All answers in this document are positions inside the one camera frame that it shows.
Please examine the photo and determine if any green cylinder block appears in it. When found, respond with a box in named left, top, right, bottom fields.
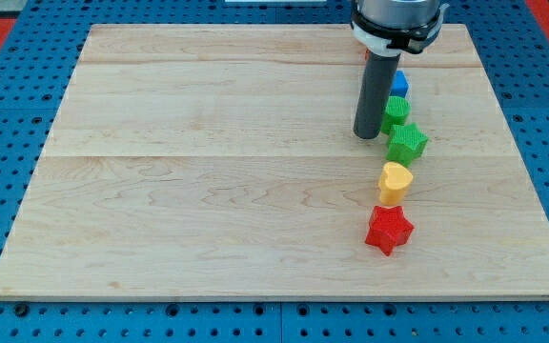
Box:
left=380, top=96, right=411, bottom=134

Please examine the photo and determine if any light wooden board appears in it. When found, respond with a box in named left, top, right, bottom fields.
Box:
left=0, top=24, right=549, bottom=302

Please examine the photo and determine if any green star block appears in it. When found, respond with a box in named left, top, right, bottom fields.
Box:
left=386, top=123, right=429, bottom=167

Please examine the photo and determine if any yellow heart block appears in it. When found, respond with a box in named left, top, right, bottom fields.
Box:
left=378, top=162, right=414, bottom=206

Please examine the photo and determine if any red star block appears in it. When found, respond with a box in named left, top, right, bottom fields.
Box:
left=364, top=206, right=415, bottom=256

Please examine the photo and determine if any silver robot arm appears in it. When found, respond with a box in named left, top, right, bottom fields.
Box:
left=351, top=0, right=449, bottom=57

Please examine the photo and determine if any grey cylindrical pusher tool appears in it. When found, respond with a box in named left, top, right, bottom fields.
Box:
left=353, top=51, right=400, bottom=139

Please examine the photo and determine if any blue block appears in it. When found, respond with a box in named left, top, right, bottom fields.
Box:
left=390, top=71, right=409, bottom=98

